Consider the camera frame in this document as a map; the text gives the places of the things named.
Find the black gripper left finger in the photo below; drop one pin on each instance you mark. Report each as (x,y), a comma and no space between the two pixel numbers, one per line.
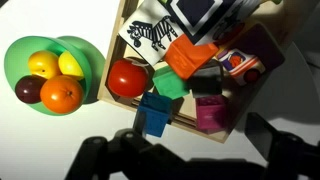
(139,120)

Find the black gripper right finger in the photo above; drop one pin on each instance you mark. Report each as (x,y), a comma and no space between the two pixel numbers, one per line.
(260,133)

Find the blue rubber block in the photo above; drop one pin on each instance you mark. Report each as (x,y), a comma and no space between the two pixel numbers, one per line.
(155,115)

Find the green rubber block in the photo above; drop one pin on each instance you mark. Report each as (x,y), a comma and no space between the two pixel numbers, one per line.
(170,83)

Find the magenta rubber block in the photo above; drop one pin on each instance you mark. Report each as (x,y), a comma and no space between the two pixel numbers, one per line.
(210,113)

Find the wooden tray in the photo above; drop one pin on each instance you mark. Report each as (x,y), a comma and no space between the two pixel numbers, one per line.
(113,50)

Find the orange rubber block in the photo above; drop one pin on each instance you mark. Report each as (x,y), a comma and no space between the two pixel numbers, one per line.
(186,56)

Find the red toy tomato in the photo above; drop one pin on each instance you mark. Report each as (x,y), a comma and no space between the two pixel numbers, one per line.
(127,78)

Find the white toy car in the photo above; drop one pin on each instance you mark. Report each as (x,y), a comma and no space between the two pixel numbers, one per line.
(240,63)

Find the toy orange fruit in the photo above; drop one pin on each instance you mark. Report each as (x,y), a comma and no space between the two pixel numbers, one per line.
(61,94)

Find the yellow toy lemon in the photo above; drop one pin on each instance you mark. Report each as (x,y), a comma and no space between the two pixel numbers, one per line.
(70,65)

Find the yellow toy peach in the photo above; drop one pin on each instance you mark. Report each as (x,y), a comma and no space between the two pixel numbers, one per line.
(43,64)

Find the dark purple toy plum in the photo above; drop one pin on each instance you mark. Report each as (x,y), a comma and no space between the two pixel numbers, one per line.
(28,89)

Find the black square print fabric cube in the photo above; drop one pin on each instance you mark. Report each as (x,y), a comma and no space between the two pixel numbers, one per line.
(196,15)

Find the green plastic bowl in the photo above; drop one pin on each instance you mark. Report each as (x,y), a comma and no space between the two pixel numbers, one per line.
(16,60)

